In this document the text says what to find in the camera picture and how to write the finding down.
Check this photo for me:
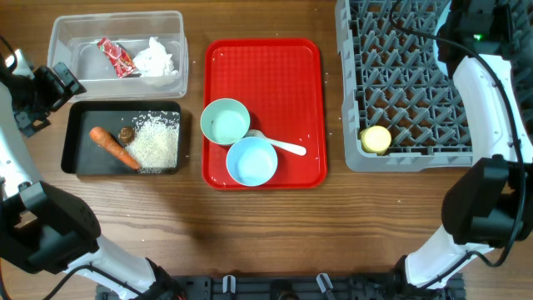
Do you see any orange carrot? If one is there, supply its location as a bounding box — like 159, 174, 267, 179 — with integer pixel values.
89, 127, 141, 170

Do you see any white plastic spoon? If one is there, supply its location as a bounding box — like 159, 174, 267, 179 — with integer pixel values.
245, 129, 307, 156

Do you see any red serving tray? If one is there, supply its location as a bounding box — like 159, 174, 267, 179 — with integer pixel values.
203, 38, 327, 189

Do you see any white rice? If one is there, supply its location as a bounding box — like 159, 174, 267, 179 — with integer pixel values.
126, 113, 180, 173

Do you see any yellow cup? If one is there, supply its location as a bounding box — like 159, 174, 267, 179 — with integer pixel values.
360, 125, 392, 155

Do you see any right black cable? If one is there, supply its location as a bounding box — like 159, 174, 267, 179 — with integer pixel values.
389, 0, 528, 268

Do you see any light blue bowl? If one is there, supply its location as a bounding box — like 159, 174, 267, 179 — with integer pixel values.
226, 137, 278, 187

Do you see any grey dishwasher rack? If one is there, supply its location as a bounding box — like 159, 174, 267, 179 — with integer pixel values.
335, 0, 533, 173

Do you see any black waste tray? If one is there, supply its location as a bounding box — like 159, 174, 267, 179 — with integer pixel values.
61, 100, 182, 176

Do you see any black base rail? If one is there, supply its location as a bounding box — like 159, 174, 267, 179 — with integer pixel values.
95, 272, 466, 300

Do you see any red snack wrapper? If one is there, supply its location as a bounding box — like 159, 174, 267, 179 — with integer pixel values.
97, 37, 137, 78

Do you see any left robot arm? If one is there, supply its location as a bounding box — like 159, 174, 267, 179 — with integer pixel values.
1, 50, 172, 299

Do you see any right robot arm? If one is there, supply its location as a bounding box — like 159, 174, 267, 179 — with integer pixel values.
387, 1, 532, 297

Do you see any clear plastic bin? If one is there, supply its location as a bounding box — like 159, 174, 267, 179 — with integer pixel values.
47, 11, 188, 101

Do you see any white napkin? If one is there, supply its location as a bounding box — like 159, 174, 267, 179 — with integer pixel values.
133, 37, 178, 77

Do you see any green bowl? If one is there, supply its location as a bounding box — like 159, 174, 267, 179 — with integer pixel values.
200, 98, 251, 146

